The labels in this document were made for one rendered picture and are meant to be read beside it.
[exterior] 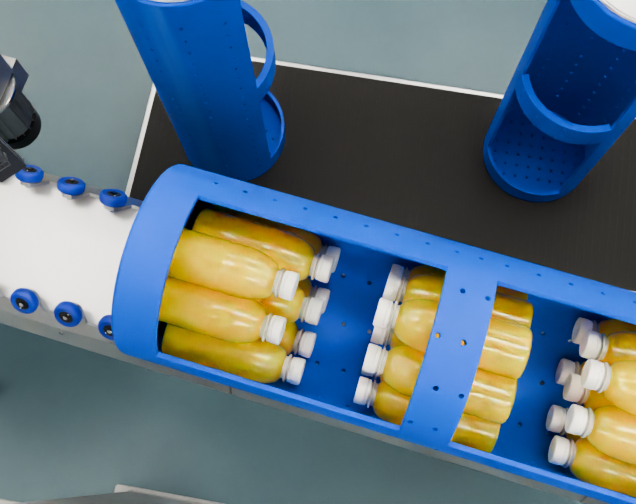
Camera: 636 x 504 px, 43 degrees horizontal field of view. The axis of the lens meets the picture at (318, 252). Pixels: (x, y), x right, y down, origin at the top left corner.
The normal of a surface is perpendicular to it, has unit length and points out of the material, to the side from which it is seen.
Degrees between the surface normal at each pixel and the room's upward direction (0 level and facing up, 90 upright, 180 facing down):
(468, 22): 0
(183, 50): 89
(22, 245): 0
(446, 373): 24
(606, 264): 0
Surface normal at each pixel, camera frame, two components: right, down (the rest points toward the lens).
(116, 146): -0.02, -0.26
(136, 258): -0.08, -0.04
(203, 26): 0.32, 0.91
